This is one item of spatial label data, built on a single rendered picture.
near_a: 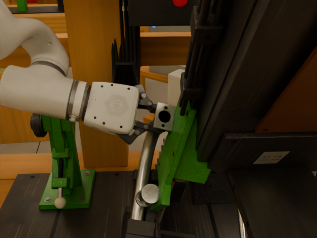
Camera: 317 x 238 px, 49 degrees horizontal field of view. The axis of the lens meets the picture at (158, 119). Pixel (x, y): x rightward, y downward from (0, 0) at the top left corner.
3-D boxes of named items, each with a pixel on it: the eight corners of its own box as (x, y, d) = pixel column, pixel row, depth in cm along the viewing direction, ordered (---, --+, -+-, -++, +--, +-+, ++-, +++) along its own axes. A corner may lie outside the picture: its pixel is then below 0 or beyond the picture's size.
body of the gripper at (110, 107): (75, 120, 66) (133, 132, 67) (87, 72, 69) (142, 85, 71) (75, 130, 73) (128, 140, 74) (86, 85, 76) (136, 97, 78)
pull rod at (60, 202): (65, 210, 86) (62, 192, 83) (54, 211, 86) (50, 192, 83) (69, 195, 91) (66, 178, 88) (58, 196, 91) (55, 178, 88)
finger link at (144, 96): (139, 105, 72) (170, 112, 73) (142, 91, 73) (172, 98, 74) (137, 109, 75) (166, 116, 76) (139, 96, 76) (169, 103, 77)
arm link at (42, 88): (74, 92, 76) (64, 127, 71) (12, 78, 74) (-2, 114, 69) (77, 67, 70) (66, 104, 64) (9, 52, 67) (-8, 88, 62)
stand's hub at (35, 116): (43, 143, 86) (38, 116, 82) (30, 143, 85) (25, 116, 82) (50, 127, 92) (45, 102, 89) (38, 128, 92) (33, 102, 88)
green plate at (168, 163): (198, 207, 70) (235, 119, 61) (158, 200, 69) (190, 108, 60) (191, 172, 81) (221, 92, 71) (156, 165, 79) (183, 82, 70)
